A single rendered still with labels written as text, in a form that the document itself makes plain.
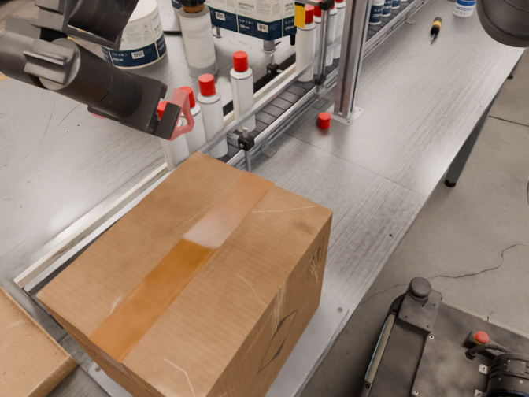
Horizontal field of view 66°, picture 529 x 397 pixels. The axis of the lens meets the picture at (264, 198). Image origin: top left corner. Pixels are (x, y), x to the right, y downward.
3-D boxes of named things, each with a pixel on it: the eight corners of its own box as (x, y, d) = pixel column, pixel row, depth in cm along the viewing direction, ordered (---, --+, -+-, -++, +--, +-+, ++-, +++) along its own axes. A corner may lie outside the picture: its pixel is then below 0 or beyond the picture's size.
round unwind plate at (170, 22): (185, -10, 165) (184, -13, 165) (244, 9, 153) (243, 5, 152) (126, 20, 150) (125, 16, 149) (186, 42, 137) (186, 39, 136)
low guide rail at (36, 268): (326, 43, 130) (327, 37, 129) (329, 44, 130) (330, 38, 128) (18, 285, 75) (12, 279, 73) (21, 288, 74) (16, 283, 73)
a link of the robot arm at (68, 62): (61, 93, 41) (79, 38, 41) (14, 77, 43) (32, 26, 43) (108, 113, 47) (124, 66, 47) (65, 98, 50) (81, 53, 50)
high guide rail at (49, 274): (349, 33, 123) (349, 29, 122) (352, 35, 123) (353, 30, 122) (27, 292, 68) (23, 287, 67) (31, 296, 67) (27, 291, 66)
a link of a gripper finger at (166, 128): (172, 97, 62) (134, 72, 53) (212, 108, 59) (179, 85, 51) (158, 139, 62) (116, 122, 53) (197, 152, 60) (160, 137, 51)
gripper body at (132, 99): (111, 69, 56) (68, 46, 49) (171, 86, 52) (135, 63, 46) (95, 115, 56) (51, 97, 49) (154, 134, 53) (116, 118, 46)
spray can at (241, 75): (244, 119, 108) (238, 46, 93) (260, 126, 106) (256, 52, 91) (231, 129, 105) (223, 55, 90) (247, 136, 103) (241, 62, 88)
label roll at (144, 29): (134, 32, 143) (122, -11, 132) (179, 46, 135) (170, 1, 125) (91, 59, 131) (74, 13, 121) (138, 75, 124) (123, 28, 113)
